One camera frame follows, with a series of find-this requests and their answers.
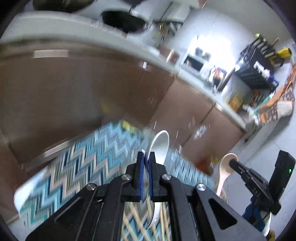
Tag beige wooden spoon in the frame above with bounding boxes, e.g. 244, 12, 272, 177
216, 153, 238, 196

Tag white ceramic spoon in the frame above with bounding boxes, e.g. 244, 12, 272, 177
145, 130, 170, 229

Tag brown kitchen cabinets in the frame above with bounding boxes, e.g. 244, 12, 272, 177
1, 42, 245, 173

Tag right blue gloved hand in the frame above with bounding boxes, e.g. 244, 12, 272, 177
242, 197, 271, 237

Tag zigzag patterned mat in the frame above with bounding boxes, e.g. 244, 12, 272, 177
18, 120, 217, 231

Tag yellow food package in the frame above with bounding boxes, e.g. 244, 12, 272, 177
229, 94, 243, 112

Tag orange patterned cloth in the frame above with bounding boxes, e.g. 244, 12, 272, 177
254, 64, 295, 126

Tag black dish rack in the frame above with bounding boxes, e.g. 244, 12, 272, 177
235, 34, 292, 91

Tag white microwave oven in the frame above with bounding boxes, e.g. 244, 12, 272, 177
181, 54, 210, 77

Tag black wok pan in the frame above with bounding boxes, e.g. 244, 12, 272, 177
101, 9, 150, 34

